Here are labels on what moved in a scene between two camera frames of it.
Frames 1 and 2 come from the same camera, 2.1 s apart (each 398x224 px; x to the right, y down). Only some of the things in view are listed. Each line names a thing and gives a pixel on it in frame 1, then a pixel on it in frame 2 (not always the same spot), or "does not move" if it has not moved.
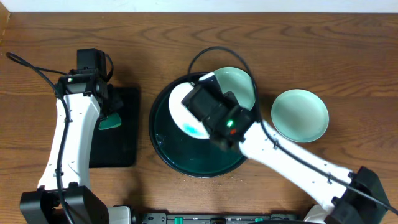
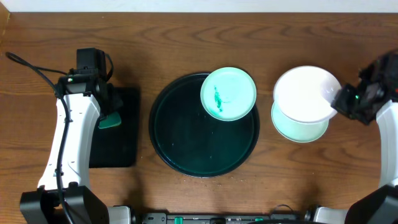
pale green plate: x=235 y=80 does not move
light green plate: x=300 y=116 does not move
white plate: x=183 y=119 → x=301 y=93
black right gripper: x=232 y=101 → x=339 y=103
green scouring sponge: x=113 y=121 does not move
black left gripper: x=112 y=101 does not move
